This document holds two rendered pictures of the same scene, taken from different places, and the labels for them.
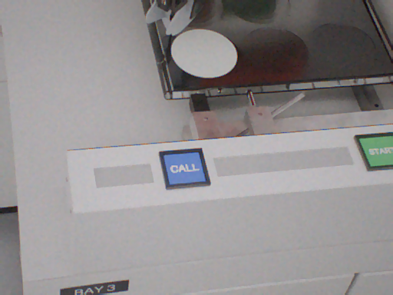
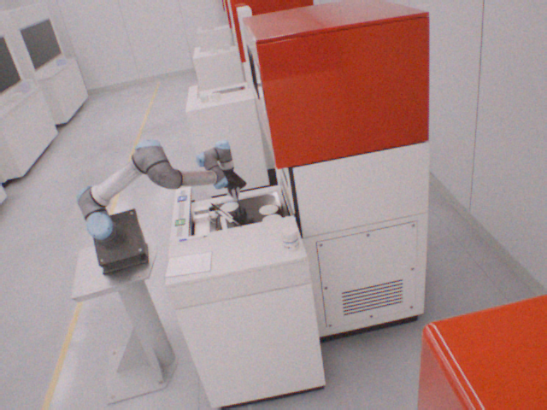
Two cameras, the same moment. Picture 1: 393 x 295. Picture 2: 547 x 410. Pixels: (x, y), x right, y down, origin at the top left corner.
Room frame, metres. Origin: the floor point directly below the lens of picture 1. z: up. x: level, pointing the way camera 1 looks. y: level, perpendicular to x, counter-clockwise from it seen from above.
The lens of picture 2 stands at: (1.76, -2.00, 2.14)
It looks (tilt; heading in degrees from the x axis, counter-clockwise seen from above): 30 degrees down; 107
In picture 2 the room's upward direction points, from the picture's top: 10 degrees counter-clockwise
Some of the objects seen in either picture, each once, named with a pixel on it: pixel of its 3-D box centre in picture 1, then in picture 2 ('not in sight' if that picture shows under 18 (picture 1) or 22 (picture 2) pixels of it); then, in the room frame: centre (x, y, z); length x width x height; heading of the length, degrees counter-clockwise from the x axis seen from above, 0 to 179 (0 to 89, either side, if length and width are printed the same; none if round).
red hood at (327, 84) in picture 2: not in sight; (327, 73); (1.44, 0.31, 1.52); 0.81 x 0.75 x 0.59; 110
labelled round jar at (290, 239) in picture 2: not in sight; (290, 238); (1.32, -0.44, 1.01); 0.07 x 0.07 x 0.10
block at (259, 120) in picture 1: (262, 134); (201, 218); (0.74, -0.09, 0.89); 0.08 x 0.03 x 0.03; 20
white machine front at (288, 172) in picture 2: not in sight; (282, 170); (1.15, 0.20, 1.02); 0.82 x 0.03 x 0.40; 110
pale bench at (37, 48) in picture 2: not in sight; (35, 67); (-4.46, 4.87, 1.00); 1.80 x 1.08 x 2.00; 110
